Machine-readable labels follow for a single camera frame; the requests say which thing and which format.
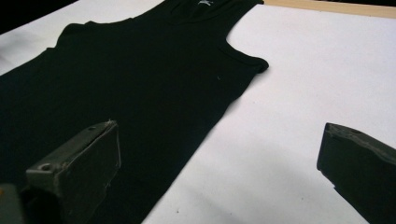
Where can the wooden table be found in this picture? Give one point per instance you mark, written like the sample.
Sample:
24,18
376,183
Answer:
336,6

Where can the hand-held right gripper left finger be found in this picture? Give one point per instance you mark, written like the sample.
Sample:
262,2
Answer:
81,168

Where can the black tank top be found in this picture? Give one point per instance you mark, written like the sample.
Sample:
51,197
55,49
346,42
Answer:
130,77

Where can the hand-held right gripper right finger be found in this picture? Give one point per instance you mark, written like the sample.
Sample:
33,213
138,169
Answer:
361,168

